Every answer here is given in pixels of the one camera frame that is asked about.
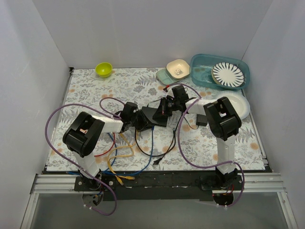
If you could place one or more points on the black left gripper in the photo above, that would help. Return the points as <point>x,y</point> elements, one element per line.
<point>138,118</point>

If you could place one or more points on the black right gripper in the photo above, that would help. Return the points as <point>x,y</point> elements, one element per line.
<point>163,109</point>

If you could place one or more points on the black network switch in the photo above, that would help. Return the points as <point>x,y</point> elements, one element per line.
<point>154,117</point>

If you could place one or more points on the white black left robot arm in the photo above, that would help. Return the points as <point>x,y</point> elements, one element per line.
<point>83,134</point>

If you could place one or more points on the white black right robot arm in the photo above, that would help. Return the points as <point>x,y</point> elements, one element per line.
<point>222,118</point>

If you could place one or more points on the floral patterned table mat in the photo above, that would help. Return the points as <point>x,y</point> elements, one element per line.
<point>150,149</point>

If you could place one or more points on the pale green divided tray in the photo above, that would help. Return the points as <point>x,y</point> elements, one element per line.
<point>165,78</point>

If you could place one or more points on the black power adapter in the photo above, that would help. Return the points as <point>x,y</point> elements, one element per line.
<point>201,120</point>

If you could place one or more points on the beige square panda bowl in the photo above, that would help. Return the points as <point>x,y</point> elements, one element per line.
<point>178,69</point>

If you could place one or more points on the teal plastic basin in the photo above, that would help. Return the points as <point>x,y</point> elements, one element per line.
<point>201,68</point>

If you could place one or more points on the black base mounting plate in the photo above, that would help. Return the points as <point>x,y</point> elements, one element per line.
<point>199,185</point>

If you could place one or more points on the lime green bowl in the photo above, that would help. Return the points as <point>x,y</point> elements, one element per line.
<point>103,69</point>

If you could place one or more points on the blue striped white plate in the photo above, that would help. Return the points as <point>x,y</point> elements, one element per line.
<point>227,74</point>

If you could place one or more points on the white round plate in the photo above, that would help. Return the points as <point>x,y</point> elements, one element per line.
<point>238,101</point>

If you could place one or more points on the aluminium frame rail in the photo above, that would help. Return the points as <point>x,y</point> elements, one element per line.
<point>254,182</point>

